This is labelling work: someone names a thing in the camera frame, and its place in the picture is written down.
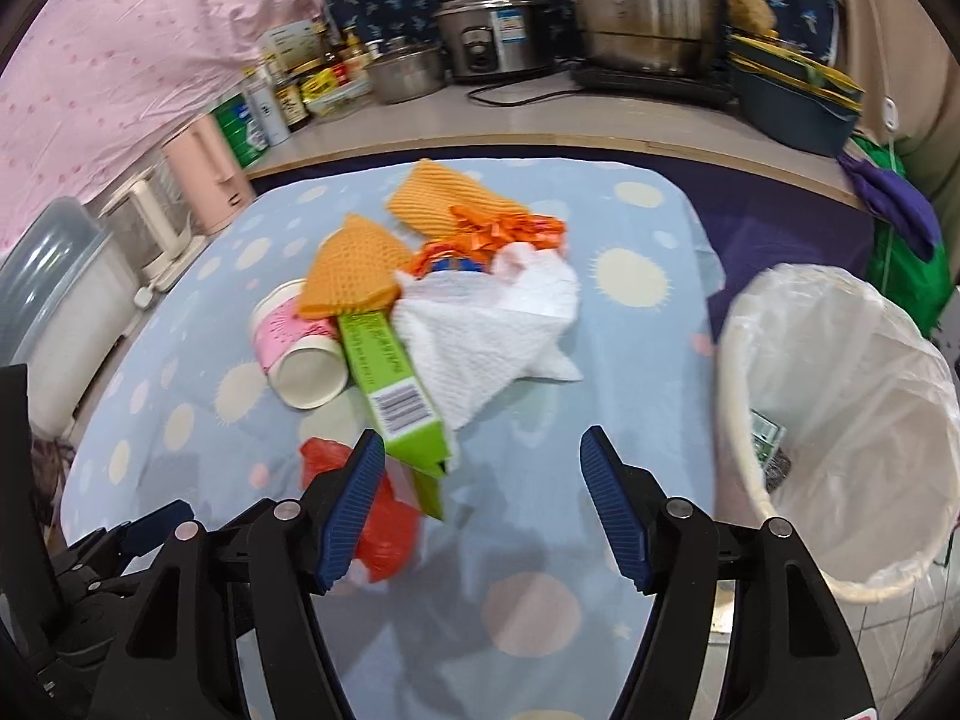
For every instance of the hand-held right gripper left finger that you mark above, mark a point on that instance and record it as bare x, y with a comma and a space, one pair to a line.
352, 499

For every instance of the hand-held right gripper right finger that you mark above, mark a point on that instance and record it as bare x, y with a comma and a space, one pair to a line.
611, 510

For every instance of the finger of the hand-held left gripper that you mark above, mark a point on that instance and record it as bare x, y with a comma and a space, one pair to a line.
150, 526

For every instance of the red plastic bag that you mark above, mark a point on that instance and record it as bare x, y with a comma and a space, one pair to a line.
390, 532

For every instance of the green cardboard box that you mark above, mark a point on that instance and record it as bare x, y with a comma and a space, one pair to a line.
390, 390

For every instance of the pink paper cup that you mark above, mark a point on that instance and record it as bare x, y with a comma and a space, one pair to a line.
292, 337

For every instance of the white paper towel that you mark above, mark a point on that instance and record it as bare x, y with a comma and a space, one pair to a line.
480, 337

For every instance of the orange foam fruit net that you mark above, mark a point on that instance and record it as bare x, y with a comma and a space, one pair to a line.
435, 199
352, 270

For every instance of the cream trash bin with liner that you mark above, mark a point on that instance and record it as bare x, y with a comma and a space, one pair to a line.
832, 360

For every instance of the orange snack wrapper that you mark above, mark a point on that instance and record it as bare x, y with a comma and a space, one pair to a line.
517, 229

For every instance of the crumpled printed packet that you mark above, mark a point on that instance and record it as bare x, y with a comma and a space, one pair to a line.
771, 454

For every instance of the blue dotted blanket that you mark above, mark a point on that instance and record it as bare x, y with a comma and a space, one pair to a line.
225, 330

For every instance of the grey lidded plastic container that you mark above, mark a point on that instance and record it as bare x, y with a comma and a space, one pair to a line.
52, 277

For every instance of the white clear jug appliance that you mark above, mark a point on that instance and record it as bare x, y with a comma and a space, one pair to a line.
150, 225

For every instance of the pink electric kettle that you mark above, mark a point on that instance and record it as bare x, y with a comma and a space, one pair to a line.
199, 172

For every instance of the green plastic bag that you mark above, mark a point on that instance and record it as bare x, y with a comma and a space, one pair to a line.
911, 292

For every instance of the green tin can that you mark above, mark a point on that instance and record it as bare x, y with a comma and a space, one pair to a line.
236, 131

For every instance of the white plastic bottle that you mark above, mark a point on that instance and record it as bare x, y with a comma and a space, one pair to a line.
266, 112

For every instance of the dark soy sauce bottle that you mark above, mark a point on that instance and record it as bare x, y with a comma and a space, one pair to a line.
294, 101

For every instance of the yellow packet container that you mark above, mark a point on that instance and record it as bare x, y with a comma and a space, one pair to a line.
337, 94

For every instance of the purple cloth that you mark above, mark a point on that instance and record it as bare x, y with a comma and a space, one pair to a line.
892, 199

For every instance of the dark teal basin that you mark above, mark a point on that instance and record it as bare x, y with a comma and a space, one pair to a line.
787, 127

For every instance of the black induction cooktop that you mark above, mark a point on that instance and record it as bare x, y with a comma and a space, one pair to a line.
645, 88

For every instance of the small steel pot with lid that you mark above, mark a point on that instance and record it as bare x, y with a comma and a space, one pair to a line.
405, 71

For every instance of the yellow cap sauce bottle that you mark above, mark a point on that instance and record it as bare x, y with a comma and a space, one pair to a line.
352, 52

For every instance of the brown sauce bottle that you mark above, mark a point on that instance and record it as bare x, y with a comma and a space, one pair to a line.
330, 49

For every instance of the yellow rimmed bowl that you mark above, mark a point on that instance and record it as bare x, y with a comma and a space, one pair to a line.
825, 101
787, 64

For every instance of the white carton box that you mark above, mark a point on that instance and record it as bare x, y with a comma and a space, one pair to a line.
292, 41

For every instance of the pink dotted cloth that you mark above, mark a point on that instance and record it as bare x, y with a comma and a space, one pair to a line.
112, 52

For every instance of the steel rice cooker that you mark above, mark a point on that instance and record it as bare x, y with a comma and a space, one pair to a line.
487, 22

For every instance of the large steel steamer pot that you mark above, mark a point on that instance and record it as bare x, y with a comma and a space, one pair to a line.
645, 15

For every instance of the brown loofah sponge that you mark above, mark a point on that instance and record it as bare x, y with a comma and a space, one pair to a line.
750, 11

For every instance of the beige curtain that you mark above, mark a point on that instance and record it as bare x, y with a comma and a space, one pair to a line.
885, 15

